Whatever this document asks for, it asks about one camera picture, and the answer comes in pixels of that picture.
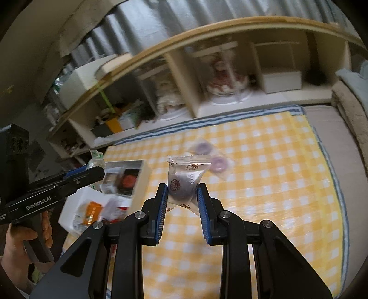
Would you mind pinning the black boxed red mooncake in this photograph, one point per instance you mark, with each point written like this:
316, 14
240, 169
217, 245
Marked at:
127, 182

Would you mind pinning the white doll in case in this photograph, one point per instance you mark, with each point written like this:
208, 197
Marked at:
161, 91

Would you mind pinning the grey curtain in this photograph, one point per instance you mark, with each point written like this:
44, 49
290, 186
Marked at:
133, 26

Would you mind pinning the orange snack packet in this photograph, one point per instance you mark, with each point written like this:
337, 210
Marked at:
93, 210

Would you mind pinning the purple ring cookie packet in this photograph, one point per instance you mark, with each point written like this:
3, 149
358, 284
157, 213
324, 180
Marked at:
201, 146

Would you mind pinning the green white candy packet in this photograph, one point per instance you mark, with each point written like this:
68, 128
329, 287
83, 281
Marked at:
97, 159

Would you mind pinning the clear boxed mooncake beige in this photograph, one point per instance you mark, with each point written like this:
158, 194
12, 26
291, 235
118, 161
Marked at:
110, 183

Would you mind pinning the pink ring cookie packet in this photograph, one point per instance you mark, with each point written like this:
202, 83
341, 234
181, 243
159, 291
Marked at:
221, 166

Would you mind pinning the beige folded blanket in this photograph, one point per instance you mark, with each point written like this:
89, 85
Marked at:
353, 113

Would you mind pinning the red doll in case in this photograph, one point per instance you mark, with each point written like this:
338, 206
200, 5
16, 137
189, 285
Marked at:
215, 65

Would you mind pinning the white box on shelf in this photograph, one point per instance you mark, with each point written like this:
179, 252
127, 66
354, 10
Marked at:
81, 80

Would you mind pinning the white box in shelf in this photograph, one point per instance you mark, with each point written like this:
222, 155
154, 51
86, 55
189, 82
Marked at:
273, 80

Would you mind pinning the yellow cardboard box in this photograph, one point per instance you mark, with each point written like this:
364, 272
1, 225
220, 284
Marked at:
114, 125

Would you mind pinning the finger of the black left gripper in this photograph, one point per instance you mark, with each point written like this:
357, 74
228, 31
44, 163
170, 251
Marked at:
70, 185

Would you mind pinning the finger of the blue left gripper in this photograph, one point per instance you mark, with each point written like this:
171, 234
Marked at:
76, 171

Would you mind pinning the purple round cookie packet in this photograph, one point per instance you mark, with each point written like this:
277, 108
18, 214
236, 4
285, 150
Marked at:
113, 211

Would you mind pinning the white shallow cardboard box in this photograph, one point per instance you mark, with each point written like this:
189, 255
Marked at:
73, 212

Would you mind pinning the tissue box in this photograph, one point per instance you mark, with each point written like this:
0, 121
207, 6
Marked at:
128, 120

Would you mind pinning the person's left hand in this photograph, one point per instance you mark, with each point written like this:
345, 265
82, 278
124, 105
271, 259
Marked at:
15, 260

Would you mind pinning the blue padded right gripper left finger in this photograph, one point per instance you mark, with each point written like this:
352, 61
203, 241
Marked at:
106, 260

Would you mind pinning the light blue folded blanket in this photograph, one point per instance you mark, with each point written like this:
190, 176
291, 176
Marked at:
357, 82

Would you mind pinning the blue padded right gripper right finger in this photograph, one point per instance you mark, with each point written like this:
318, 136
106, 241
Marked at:
281, 270

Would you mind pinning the book on shelf top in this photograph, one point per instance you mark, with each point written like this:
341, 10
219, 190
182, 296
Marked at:
111, 65

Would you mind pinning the dark ball strawberry print packet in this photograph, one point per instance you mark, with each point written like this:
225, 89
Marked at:
184, 176

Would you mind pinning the yellow white checkered cloth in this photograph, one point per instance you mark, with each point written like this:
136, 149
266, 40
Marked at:
244, 201

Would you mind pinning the wooden bedside shelf unit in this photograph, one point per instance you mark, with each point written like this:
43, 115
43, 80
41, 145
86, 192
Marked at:
314, 48

